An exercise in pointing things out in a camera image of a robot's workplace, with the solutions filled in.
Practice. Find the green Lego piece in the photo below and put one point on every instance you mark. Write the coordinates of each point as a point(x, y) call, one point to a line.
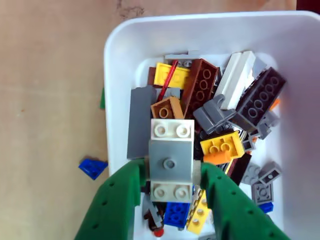
point(102, 100)

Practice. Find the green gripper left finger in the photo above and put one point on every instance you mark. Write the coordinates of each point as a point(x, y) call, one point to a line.
point(110, 207)

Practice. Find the white and grey Lego assembly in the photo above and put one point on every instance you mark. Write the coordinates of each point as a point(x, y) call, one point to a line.
point(171, 155)

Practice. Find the dark brown Lego slat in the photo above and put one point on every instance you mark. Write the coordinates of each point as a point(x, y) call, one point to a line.
point(238, 170)

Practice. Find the reddish brown Lego brick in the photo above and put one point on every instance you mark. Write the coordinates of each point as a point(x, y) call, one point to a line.
point(200, 85)

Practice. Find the long white Lego brick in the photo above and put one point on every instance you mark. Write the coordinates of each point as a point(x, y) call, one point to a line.
point(235, 77)

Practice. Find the yellow upturned Lego brick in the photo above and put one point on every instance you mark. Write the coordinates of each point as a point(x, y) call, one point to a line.
point(222, 145)

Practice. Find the dark brown Lego brick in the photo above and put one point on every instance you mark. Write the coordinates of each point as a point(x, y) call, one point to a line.
point(260, 100)

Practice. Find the dark grey Lego figure piece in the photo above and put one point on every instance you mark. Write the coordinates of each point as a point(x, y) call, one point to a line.
point(153, 215)

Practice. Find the small blue Lego piece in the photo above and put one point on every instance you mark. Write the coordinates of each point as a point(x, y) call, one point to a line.
point(267, 207)

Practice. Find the red round Lego piece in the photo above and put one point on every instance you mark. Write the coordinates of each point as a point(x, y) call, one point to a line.
point(158, 233)

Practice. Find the tall dark grey Lego brick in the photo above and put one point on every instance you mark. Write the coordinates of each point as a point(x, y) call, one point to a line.
point(140, 120)

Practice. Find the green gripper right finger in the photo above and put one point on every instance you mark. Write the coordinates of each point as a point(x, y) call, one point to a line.
point(237, 210)

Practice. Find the yellow Technic brick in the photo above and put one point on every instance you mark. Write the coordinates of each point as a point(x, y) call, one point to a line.
point(198, 215)

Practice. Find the dark grey Lego clip piece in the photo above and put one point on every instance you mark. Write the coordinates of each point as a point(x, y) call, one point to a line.
point(212, 115)

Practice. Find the flat grey Lego plate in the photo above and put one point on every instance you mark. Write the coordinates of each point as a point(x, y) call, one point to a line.
point(180, 57)

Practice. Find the white plastic bin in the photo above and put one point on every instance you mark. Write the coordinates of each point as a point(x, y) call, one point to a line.
point(200, 32)

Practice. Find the transparent red Lego bar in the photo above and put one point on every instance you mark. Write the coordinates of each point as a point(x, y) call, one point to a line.
point(168, 78)

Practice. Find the blue Lego brick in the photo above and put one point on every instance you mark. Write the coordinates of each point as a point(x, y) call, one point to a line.
point(176, 213)

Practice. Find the blue Lego wedge plate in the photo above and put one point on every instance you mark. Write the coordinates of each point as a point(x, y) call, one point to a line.
point(92, 168)

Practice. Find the tan brown Lego slope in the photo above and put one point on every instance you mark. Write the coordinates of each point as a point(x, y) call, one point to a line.
point(166, 110)

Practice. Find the small orange Lego piece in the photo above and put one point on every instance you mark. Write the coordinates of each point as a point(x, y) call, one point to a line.
point(275, 105)

